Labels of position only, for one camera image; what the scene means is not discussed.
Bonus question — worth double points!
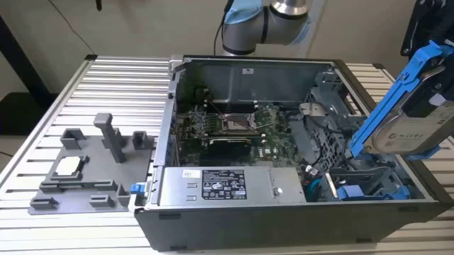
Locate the RAM slots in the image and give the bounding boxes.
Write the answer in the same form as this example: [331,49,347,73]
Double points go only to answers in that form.
[207,101,261,113]

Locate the disk bay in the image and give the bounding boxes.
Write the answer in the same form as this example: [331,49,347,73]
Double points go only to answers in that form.
[324,156,414,202]

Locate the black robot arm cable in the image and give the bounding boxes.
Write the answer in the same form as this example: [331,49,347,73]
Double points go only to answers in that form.
[213,0,235,55]

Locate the perforated metal drive cage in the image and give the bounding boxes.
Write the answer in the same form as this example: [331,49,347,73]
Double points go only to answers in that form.
[299,102,368,167]

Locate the silver CPU chip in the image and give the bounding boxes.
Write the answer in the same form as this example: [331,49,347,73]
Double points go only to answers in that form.
[52,156,89,177]

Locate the green motherboard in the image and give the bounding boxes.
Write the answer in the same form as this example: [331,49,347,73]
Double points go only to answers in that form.
[174,102,305,168]

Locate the grey power supply unit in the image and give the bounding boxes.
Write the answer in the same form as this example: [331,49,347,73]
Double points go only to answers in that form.
[157,166,308,206]

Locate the metal socket cover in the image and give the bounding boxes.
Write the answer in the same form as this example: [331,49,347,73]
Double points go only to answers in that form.
[251,104,281,129]

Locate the black slanted post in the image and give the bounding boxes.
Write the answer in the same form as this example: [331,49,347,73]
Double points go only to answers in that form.
[0,15,52,103]

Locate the black box on floor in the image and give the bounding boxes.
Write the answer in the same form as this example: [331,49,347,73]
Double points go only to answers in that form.
[0,92,60,137]

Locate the CPU socket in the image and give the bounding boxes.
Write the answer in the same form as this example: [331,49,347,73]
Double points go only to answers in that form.
[219,113,255,133]

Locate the black graphics card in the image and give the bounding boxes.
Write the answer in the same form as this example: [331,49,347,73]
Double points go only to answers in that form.
[199,137,253,166]

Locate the black disk wire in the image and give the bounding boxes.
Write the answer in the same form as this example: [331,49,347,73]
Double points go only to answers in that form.
[307,152,352,172]
[301,114,355,134]

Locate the thin black wall cable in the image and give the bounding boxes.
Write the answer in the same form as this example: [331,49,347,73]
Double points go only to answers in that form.
[48,0,93,56]

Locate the blue data cable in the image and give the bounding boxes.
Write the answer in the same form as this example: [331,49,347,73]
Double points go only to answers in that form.
[304,177,323,202]

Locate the hard disk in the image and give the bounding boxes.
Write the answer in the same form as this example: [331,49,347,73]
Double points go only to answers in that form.
[348,39,454,162]

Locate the grey parts rack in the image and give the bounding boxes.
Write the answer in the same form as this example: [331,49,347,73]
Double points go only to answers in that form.
[26,113,156,216]

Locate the black open PC case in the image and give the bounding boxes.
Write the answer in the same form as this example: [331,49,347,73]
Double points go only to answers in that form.
[132,54,454,252]

